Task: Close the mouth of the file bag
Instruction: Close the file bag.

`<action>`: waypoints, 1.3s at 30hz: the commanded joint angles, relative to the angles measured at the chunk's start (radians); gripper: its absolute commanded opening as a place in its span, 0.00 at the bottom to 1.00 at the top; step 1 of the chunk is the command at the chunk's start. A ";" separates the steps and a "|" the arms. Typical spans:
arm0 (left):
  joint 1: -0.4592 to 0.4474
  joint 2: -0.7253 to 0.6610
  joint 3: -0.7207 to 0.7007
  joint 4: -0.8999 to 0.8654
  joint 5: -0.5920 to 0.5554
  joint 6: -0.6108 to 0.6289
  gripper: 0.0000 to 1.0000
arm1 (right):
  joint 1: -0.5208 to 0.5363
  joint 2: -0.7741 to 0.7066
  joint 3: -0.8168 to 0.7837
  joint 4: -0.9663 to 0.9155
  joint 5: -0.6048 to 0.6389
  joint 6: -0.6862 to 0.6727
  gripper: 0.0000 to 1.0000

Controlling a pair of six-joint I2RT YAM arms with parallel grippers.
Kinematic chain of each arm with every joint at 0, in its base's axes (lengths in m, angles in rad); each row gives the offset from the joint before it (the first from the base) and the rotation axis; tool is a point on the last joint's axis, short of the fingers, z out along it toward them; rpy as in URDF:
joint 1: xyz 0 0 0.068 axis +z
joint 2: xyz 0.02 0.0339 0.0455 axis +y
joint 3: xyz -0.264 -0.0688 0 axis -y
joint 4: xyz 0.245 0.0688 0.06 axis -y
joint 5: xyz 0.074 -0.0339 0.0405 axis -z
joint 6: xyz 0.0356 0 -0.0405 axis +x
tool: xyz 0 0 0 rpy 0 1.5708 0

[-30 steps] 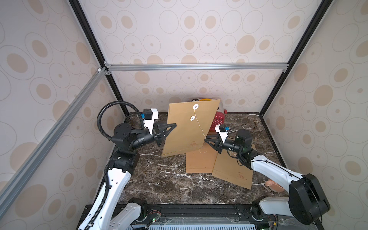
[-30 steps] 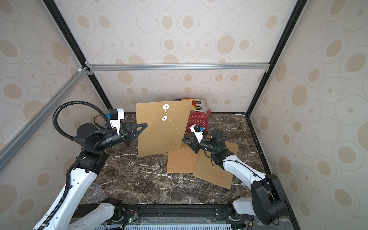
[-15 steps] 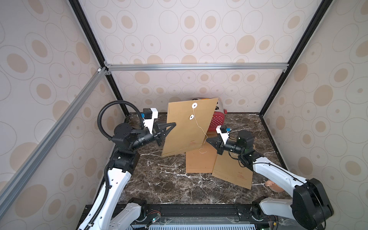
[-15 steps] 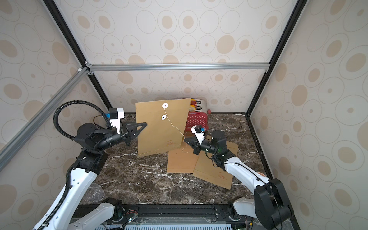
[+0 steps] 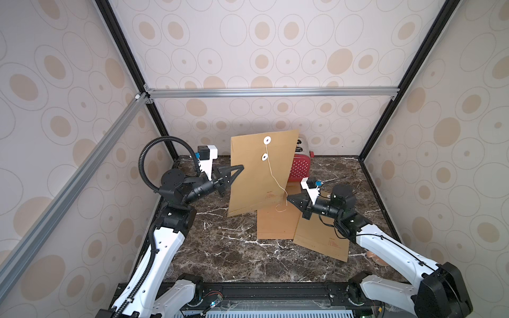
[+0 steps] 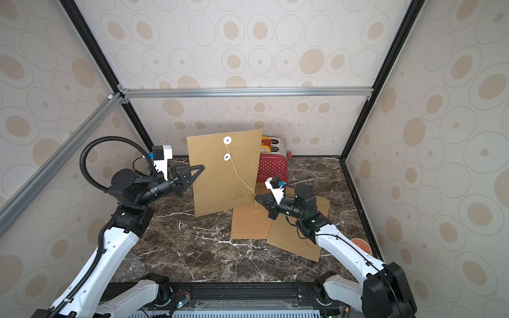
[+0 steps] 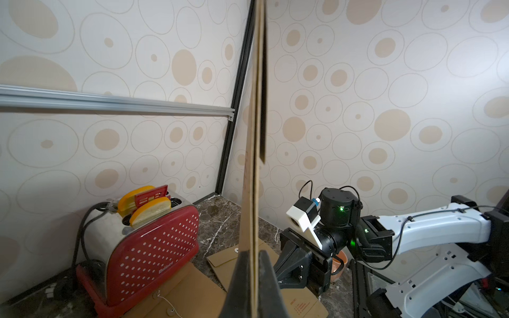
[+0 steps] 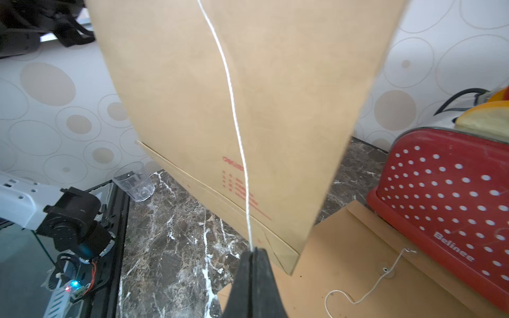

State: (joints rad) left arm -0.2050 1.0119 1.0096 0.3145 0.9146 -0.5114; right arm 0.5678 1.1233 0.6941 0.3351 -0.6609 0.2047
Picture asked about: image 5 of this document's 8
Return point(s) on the horizontal aluminium rail back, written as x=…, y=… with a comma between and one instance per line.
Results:
x=283, y=92

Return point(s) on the red toaster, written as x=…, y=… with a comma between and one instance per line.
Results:
x=301, y=164

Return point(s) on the brown file envelope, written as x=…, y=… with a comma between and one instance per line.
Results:
x=267, y=158
x=278, y=221
x=318, y=237

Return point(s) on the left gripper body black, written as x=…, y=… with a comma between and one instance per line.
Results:
x=205, y=189

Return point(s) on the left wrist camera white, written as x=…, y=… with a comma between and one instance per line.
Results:
x=206, y=154

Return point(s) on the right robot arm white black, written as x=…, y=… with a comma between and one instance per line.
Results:
x=356, y=228

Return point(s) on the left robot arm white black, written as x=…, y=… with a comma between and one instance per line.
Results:
x=165, y=236

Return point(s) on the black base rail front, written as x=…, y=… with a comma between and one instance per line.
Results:
x=274, y=296

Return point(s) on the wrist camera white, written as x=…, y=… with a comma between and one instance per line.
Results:
x=206, y=154
x=312, y=186

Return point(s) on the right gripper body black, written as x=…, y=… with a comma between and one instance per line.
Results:
x=309, y=205

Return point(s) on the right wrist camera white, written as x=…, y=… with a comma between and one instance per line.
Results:
x=312, y=186

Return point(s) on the diagonal aluminium rail left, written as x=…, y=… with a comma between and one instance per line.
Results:
x=38, y=234

